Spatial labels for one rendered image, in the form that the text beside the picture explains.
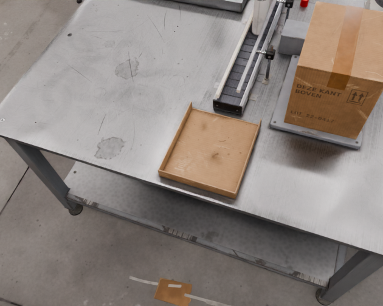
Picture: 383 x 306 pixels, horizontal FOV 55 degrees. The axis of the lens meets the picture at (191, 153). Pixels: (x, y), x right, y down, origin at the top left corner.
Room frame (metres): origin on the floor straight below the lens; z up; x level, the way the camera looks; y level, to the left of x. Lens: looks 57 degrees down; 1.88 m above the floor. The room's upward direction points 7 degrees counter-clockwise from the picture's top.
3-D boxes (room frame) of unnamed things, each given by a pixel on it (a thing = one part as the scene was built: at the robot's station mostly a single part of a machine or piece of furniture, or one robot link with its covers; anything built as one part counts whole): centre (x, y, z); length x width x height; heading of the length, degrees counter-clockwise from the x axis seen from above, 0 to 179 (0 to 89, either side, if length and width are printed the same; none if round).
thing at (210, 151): (0.67, -0.07, 0.85); 0.30 x 0.26 x 0.04; 153
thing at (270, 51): (0.96, -0.30, 0.91); 0.07 x 0.03 x 0.16; 63
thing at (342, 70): (0.81, -0.50, 0.99); 0.30 x 0.24 x 0.27; 154
